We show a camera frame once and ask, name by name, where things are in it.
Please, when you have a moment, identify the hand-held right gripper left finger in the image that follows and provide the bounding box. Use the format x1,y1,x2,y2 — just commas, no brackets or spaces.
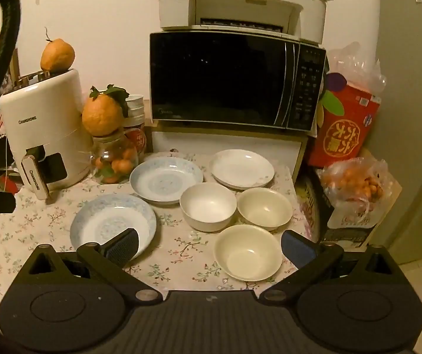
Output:
28,228,163,305

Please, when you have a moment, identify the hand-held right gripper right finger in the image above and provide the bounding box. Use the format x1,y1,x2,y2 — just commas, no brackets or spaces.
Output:
259,230,396,307

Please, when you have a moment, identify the blue patterned plate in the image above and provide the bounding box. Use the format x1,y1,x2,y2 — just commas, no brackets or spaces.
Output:
130,157,204,205
70,194,157,260

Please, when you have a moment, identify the cream bowl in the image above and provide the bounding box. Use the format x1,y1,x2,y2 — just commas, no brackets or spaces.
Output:
213,224,283,281
237,187,293,231

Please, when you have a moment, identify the white plate with floral rim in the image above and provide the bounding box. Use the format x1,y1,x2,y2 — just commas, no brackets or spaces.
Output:
214,177,273,191

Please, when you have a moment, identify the white bowl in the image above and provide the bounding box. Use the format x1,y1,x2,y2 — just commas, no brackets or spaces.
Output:
179,183,237,232

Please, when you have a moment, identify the floral tablecloth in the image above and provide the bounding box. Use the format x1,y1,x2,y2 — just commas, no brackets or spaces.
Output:
0,151,307,325

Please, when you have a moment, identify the glass jar of small oranges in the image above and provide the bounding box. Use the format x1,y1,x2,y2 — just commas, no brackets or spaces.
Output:
91,127,139,185

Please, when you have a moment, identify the plastic bag of small oranges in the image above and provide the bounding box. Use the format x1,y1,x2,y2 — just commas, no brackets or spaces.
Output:
319,157,399,214

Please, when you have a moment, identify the white air fryer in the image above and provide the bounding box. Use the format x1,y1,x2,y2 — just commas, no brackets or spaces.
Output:
0,68,93,201

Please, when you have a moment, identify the wooden microwave shelf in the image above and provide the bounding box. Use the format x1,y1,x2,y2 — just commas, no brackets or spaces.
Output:
145,118,309,185

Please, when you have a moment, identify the red gift box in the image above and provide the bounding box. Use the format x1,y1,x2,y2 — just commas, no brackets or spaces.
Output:
307,70,381,168

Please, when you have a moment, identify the large leafy orange citrus fruit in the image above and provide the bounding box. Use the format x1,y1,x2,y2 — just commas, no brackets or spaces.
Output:
82,85,129,137

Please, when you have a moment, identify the stack of white cups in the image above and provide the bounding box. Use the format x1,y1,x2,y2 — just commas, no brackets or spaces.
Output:
126,95,145,130

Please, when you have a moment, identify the grey refrigerator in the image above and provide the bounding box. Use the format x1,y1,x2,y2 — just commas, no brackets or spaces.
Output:
375,0,422,266

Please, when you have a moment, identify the black microwave oven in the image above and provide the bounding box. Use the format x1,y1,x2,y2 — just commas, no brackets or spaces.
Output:
149,31,327,131

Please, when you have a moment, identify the clear plastic wrap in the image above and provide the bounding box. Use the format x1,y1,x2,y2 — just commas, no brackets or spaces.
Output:
328,42,386,93

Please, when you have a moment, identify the white printer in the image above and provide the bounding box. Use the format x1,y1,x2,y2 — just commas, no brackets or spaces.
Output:
159,0,334,43

